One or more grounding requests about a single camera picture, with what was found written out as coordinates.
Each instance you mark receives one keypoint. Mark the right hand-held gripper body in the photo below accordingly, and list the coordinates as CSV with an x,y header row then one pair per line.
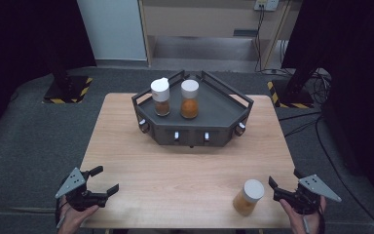
x,y
305,196

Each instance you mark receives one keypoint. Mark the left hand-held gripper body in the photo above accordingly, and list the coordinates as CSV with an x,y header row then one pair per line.
x,y
84,195

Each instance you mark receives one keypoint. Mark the spice jar with round lid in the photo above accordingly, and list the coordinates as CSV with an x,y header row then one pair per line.
x,y
189,89
253,191

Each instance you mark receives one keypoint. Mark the dark grey corner rack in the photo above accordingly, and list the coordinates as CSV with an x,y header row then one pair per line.
x,y
207,107

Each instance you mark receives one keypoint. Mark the spice jar with flip cap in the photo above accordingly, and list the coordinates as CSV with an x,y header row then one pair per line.
x,y
160,91

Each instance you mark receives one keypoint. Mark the person's right hand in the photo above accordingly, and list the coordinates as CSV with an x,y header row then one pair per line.
x,y
300,221

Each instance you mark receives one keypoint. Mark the person's left hand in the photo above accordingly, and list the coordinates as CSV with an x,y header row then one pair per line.
x,y
74,219

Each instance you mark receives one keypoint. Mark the striped black stand base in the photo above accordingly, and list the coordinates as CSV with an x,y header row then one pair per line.
x,y
75,94
297,99

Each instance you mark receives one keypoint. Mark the black curtain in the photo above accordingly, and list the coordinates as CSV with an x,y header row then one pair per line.
x,y
19,39
360,65

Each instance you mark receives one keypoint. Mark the white panel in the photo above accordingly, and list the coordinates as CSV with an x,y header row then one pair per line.
x,y
113,29

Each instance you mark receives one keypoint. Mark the white power outlet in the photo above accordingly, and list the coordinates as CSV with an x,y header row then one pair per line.
x,y
266,4

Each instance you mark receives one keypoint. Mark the black stand post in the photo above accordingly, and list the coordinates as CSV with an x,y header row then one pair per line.
x,y
61,76
300,79

